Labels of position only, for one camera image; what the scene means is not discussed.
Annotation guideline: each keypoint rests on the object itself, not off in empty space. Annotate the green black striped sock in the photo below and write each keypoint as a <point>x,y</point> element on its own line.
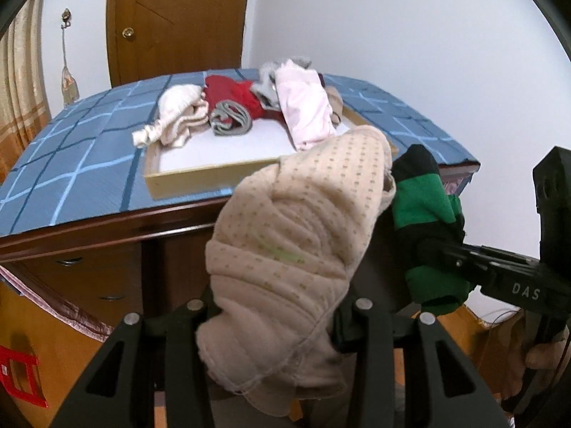
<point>424,205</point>

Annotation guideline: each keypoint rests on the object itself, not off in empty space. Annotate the pink underwear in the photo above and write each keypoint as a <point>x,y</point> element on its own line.
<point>303,107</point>

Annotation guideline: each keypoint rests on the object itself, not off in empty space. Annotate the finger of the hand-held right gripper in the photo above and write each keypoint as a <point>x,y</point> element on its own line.
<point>455,261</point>

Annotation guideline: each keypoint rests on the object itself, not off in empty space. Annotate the brass door knob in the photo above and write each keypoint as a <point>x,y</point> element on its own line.
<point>128,32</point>

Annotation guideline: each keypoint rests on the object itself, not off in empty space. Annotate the cream knotted underwear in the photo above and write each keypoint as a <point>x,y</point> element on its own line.
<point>178,109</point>

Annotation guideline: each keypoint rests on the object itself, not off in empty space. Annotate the beige curtain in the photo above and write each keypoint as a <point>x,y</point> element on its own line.
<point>22,76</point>

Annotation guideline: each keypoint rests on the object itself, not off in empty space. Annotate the dark red underwear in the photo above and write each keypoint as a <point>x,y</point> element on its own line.
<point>223,91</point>

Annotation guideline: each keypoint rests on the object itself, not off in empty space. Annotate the shallow wooden tray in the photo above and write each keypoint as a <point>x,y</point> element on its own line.
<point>200,183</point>

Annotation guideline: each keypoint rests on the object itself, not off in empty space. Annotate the wooden drawer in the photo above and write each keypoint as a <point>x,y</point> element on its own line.
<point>58,343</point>

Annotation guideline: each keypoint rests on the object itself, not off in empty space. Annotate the dark wooden dresser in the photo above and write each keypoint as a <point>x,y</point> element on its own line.
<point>111,272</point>

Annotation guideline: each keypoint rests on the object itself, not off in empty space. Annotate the metal wall hook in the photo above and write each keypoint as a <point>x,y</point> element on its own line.
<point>66,18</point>

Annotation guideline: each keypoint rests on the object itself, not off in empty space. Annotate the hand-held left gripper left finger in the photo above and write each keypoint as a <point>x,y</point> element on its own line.
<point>187,365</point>

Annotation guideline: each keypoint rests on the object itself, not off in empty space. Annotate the curtain tassel tieback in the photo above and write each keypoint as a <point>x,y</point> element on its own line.
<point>69,84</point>

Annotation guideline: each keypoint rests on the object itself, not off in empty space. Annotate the tan underwear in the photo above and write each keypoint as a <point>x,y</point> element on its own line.
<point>335,105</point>

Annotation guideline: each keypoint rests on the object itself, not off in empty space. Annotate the blue plaid cloth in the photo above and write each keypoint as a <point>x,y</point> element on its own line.
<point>89,165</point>

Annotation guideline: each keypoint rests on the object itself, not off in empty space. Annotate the bright red underwear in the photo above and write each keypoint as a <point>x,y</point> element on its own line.
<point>255,102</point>

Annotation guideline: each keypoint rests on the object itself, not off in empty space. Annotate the grey red navy sock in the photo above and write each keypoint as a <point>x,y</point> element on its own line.
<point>229,120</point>

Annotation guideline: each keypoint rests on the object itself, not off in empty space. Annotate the beige dotted underwear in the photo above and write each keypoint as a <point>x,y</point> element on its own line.
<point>290,240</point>

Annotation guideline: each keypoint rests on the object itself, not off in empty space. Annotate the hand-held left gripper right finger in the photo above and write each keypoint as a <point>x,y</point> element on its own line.
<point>374,365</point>

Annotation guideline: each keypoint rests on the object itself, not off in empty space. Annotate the light grey underwear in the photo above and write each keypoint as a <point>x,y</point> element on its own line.
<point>267,82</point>

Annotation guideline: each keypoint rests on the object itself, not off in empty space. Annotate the red paper sticker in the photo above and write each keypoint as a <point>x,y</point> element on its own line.
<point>22,379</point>

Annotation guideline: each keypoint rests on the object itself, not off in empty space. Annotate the brown wooden door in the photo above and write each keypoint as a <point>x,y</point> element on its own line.
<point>178,22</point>

